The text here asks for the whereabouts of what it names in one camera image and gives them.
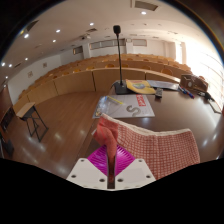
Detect yellow pen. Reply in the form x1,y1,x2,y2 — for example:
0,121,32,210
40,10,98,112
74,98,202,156
106,95,124,105

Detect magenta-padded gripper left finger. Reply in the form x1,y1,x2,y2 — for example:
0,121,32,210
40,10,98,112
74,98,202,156
65,144,110,191

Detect round ceiling lights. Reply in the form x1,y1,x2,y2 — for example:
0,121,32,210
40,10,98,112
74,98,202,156
0,10,148,68

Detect black remote control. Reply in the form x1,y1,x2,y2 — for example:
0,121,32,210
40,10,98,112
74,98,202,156
154,87,164,99

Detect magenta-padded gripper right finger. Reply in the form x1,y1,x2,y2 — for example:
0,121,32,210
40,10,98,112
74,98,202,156
114,145,157,191

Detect red checked towel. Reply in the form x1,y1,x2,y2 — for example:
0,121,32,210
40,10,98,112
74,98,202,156
92,113,202,183

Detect white notebook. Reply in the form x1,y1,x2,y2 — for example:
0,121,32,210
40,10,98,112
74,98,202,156
208,99,223,114

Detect ceiling air vent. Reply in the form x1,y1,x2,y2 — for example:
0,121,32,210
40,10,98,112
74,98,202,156
130,0,159,12

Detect black gooseneck desk microphone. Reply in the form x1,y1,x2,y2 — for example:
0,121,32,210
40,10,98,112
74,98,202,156
112,24,133,95

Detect blue-grey paper folder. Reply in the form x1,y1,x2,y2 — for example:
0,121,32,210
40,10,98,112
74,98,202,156
146,79,180,92

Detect rows of wooden auditorium seats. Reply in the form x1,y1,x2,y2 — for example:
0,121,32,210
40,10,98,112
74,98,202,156
13,53,193,114

